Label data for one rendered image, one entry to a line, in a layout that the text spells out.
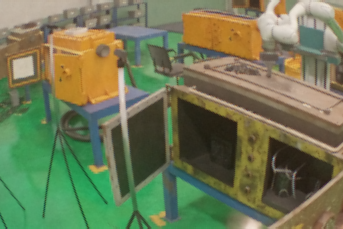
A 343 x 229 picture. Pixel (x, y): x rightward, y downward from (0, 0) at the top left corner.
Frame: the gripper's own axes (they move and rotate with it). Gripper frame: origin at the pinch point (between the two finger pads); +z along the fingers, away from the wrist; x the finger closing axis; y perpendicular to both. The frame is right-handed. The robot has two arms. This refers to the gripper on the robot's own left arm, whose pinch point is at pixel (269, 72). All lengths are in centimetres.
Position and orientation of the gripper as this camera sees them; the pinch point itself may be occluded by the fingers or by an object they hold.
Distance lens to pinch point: 247.7
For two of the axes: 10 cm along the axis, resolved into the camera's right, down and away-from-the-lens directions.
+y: 1.6, 3.9, -9.1
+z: 0.3, 9.2, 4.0
